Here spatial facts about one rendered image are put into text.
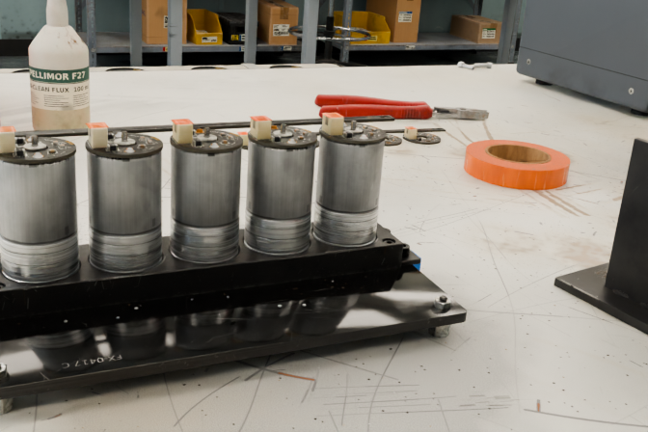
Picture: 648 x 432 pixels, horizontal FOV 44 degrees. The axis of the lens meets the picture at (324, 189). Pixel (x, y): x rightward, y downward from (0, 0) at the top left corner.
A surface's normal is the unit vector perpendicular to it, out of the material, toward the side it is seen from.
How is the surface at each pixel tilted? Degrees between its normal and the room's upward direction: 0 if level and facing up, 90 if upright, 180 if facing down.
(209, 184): 90
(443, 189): 0
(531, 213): 0
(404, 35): 90
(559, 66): 90
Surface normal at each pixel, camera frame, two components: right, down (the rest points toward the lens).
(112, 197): -0.15, 0.32
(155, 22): 0.44, 0.33
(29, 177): 0.19, 0.34
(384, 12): -0.88, 0.11
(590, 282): 0.07, -0.94
